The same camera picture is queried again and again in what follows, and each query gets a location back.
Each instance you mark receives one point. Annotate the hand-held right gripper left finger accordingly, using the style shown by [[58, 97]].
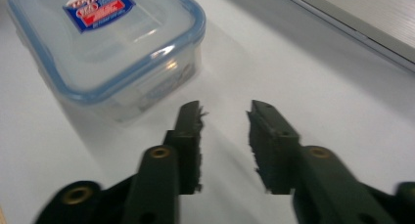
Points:
[[156, 185]]

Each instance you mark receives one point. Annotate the small clear lidded container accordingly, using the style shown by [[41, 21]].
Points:
[[114, 54]]

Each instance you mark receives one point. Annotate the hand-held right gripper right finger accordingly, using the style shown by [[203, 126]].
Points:
[[313, 185]]

